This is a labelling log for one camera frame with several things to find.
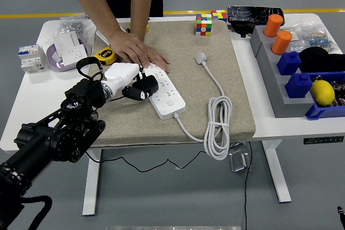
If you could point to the person's right hand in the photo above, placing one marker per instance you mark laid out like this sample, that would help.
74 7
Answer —
129 45

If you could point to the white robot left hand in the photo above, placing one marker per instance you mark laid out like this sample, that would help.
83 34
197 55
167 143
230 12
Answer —
121 75

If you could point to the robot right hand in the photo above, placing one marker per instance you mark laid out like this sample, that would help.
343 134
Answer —
341 214

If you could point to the person's left hand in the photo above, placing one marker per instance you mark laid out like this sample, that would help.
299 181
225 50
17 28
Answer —
159 59

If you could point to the black power adapter plug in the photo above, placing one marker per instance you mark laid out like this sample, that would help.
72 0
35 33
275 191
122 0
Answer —
148 83

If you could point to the white power strip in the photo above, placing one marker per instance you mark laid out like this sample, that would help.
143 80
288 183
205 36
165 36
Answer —
169 103

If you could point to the yellow tape measure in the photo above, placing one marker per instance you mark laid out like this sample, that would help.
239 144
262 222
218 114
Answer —
107 55

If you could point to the small yellow object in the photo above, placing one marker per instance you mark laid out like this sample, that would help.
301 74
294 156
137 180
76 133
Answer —
147 28

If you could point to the small white box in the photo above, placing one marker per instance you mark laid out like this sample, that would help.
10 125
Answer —
102 36

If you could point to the grey-brown table mat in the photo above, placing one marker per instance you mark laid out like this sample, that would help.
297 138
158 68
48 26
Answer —
188 84

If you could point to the large colourful puzzle cube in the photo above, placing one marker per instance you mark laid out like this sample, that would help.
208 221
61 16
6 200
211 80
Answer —
204 25

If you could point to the clear bag of screws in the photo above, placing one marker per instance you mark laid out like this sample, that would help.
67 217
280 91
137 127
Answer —
72 26

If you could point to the purple bowl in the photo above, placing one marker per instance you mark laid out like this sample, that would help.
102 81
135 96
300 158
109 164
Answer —
54 64

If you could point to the white table leg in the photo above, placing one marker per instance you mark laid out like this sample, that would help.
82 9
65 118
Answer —
91 187
277 176

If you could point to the small colourful puzzle cube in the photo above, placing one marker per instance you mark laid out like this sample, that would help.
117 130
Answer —
220 14

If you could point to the table height control panel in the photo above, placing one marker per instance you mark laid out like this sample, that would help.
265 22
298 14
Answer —
323 140

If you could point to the white circuit breaker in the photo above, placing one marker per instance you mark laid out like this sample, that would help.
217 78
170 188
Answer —
29 57

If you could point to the black film-wrapped box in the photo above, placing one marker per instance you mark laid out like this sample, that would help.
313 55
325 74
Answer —
243 14

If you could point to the blue plastic bin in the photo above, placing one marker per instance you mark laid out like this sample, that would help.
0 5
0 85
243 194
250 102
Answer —
318 111

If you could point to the grey stepped peg base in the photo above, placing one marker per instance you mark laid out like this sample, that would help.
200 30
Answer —
270 73

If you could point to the clear acrylic stand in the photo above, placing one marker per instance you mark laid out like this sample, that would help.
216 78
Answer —
238 160
237 144

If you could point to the orange cylinder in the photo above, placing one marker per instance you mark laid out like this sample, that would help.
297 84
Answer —
273 26
281 43

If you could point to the yellow lemon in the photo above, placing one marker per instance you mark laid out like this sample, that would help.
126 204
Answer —
322 92

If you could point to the blue peg block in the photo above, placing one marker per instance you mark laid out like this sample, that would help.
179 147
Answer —
298 86
289 63

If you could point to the clear bag of parts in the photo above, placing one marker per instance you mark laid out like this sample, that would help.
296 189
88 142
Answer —
310 36

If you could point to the white wall socket panel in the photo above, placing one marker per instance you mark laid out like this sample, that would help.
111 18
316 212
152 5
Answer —
73 53

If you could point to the white switch panel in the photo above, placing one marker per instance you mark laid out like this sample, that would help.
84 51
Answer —
66 41

